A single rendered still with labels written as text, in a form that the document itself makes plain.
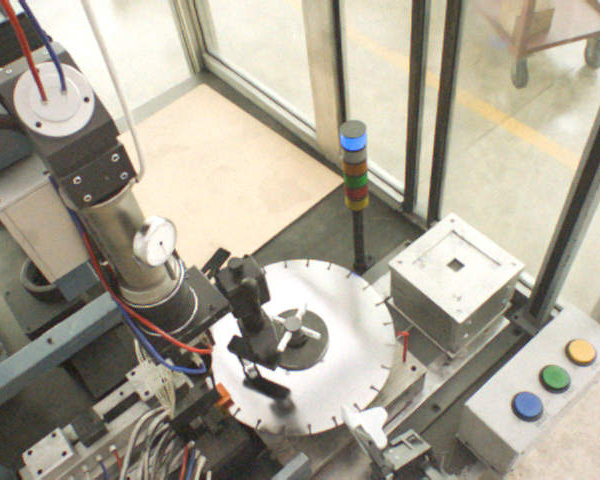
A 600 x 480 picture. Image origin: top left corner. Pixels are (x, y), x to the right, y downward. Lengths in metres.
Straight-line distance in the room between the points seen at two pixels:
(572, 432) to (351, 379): 1.17
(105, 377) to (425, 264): 0.65
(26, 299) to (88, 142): 0.78
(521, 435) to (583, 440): 1.02
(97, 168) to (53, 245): 0.15
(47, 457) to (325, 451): 0.47
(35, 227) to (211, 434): 0.55
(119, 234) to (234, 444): 0.54
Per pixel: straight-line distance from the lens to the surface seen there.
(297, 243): 1.39
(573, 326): 1.14
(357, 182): 1.09
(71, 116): 0.51
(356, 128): 1.03
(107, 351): 1.26
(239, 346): 0.95
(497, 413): 1.04
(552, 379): 1.07
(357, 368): 0.99
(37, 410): 1.36
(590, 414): 2.09
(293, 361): 1.00
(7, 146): 0.62
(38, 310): 1.24
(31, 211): 0.62
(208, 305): 0.74
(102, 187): 0.55
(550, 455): 2.01
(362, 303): 1.05
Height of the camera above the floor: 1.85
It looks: 52 degrees down
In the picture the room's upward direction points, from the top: 11 degrees counter-clockwise
